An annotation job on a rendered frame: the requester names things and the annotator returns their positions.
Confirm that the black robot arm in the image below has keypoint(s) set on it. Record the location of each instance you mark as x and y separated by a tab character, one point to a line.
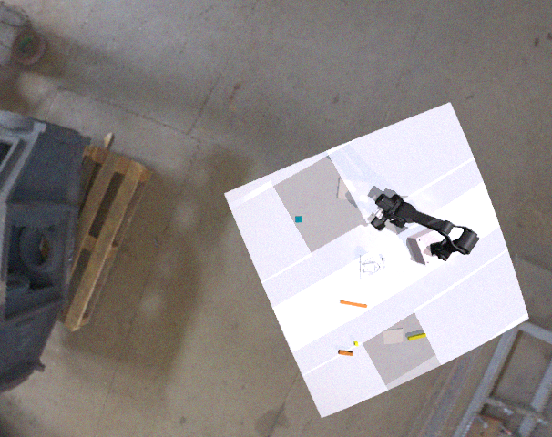
406	213

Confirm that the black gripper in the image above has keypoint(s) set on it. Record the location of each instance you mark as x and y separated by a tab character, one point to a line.
379	223

